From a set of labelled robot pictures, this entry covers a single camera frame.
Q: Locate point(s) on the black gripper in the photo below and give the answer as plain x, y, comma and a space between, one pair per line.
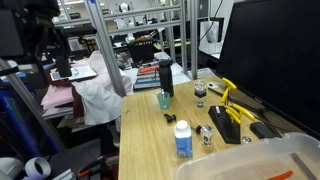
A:
31, 30

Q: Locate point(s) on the clear plastic container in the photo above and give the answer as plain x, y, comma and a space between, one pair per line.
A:
246, 160

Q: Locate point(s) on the white tablet with keyboard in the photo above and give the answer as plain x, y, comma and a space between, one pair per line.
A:
75, 72

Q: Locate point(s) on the white lab coat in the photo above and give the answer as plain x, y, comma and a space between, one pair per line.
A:
100, 96

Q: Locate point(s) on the small background black monitor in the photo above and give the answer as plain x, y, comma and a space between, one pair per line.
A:
141, 52

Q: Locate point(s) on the stack of books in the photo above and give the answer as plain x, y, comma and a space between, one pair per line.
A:
146, 78

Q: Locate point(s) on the black water bottle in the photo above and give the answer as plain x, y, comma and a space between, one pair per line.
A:
166, 77

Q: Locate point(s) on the white tape roll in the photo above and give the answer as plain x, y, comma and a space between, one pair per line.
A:
37, 167

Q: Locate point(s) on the teal plastic cup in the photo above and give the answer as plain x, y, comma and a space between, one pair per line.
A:
163, 101

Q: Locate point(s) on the small clear jar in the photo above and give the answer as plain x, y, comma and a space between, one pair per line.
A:
200, 91

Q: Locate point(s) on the white bottle with blue label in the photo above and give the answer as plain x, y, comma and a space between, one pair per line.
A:
183, 141

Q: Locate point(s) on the white paper bag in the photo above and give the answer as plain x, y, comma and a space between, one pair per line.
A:
210, 35

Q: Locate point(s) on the black hex key stand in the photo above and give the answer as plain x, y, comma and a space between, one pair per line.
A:
226, 125

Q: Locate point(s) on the small silver round disc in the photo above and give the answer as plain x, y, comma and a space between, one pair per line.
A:
246, 139

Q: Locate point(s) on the black power adapter box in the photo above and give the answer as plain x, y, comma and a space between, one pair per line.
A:
263, 129

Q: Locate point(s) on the large black monitor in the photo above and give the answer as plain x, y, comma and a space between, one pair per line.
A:
276, 60

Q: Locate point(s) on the grey metal bar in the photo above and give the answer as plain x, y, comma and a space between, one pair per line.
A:
302, 166

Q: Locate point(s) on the slanted aluminium frame post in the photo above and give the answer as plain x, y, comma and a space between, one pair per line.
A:
106, 50

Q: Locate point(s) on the horizontal aluminium frame bars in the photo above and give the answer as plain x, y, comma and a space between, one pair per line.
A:
140, 20

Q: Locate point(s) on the vertical aluminium frame post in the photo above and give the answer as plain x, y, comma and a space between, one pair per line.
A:
193, 40

